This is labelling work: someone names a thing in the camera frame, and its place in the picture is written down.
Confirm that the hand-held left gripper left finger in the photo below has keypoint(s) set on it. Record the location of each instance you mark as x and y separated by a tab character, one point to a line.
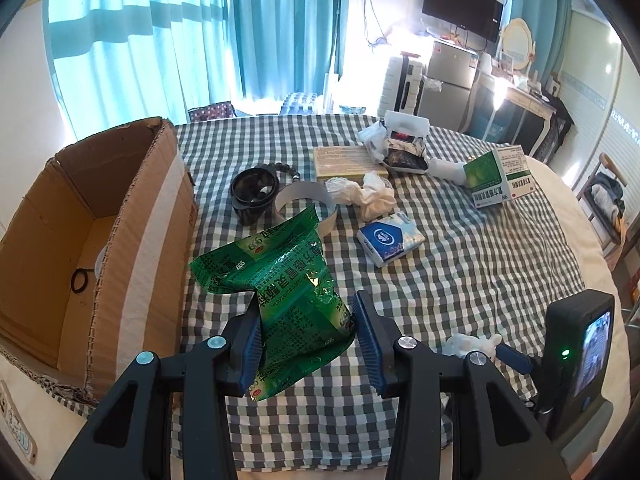
250	355

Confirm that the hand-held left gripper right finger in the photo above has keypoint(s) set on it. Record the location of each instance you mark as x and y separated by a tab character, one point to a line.
367	340

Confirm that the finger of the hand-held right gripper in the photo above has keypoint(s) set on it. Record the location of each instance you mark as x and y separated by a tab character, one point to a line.
515	357

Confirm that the green foil medicine packet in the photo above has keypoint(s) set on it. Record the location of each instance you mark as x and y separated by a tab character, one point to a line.
290	300

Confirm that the blue tissue packet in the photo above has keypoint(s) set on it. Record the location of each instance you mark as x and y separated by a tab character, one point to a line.
387	237

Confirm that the brown cardboard box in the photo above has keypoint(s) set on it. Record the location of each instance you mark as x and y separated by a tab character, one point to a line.
145	220

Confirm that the green and white medicine box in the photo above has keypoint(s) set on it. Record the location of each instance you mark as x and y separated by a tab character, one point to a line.
505	180

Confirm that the cream round desktop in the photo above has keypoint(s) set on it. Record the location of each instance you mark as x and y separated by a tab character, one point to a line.
575	200

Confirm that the checked tablecloth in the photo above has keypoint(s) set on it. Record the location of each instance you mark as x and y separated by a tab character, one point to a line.
475	270

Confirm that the black round cup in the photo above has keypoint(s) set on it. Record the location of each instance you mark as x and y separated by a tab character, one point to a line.
245	212

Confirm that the wooden chair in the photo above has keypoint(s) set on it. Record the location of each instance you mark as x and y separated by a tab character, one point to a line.
607	200

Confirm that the flat yellow box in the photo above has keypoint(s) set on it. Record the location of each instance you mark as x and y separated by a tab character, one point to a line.
345	160

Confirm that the dark floral packet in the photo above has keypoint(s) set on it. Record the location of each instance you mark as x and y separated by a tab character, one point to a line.
407	157

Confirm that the rolled white tissue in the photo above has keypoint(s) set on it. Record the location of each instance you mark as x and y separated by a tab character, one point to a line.
447	170

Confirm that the white plastic bag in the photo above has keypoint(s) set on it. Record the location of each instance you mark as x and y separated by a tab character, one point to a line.
374	140

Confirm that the pack of water bottles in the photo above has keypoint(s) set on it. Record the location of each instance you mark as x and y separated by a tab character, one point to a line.
300	104

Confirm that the polka dot bag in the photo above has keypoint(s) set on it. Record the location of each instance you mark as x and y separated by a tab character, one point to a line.
212	111

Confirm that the white dressing table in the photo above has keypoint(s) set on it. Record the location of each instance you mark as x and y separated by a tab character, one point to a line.
520	110

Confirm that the white suitcase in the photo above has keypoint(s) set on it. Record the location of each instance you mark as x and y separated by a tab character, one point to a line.
402	82

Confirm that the silver small fridge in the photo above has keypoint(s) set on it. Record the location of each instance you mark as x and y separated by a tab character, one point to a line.
450	80

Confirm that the oval white mirror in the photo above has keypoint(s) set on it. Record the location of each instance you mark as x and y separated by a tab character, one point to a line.
516	42

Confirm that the dark teal curtain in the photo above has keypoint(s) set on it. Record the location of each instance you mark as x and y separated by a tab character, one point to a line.
285	25

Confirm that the light teal curtain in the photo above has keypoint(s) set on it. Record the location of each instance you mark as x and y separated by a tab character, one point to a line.
140	35

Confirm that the teal curtain beside mirror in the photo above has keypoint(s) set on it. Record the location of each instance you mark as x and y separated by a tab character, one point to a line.
547	20

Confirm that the black wall television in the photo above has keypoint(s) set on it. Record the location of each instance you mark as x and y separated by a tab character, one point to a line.
460	5

